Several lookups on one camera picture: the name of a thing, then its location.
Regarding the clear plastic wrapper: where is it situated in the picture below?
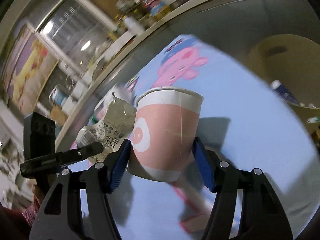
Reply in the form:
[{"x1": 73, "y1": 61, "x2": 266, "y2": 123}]
[{"x1": 75, "y1": 94, "x2": 136, "y2": 164}]

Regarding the pink white paper cup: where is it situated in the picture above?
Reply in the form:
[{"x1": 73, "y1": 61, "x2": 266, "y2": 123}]
[{"x1": 127, "y1": 87, "x2": 203, "y2": 183}]

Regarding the blue cartoon pig tablecloth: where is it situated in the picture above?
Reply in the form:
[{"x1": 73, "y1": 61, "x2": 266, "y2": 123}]
[{"x1": 109, "y1": 36, "x2": 319, "y2": 239}]

